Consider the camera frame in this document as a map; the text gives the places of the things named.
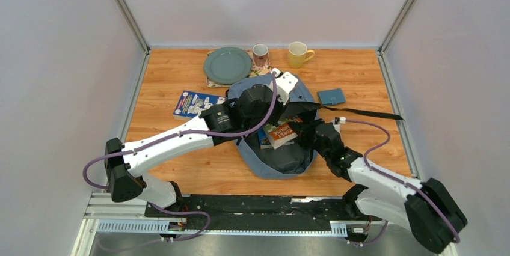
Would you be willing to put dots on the floral serving tray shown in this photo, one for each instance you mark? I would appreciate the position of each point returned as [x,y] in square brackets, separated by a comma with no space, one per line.
[255,71]

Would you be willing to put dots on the dark blue paperback book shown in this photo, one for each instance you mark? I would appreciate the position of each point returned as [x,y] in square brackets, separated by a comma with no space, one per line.
[191,104]

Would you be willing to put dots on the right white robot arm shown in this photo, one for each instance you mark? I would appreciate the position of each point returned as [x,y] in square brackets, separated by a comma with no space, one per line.
[425,208]

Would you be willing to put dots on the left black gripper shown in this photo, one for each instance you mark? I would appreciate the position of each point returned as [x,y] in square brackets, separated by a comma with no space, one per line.
[281,103]

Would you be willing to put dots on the blue fabric backpack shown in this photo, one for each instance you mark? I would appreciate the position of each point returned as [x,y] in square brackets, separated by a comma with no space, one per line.
[289,160]

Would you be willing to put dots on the green ceramic plate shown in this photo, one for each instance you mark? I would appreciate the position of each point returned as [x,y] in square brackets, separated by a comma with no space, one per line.
[227,65]

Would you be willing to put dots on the aluminium frame rail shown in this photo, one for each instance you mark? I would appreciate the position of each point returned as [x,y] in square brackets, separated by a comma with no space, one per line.
[139,216]

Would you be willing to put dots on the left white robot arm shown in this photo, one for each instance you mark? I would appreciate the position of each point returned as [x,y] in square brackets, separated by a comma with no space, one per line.
[128,163]

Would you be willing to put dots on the light blue paperback book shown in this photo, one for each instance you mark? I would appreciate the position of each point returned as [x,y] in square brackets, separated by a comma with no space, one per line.
[264,141]

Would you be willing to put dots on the teal wallet notebook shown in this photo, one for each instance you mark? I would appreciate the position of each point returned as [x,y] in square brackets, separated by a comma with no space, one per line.
[331,97]

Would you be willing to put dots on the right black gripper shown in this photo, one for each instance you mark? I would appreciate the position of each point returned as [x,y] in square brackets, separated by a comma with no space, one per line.
[302,129]

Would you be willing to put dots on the orange treehouse book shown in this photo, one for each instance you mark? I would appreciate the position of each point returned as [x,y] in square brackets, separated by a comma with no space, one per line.
[282,133]

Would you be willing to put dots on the pink patterned mug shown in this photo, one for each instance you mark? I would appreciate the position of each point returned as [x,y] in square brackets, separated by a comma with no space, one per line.
[260,54]

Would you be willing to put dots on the yellow ceramic mug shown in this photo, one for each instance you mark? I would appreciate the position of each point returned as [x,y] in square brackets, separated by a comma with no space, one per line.
[299,54]

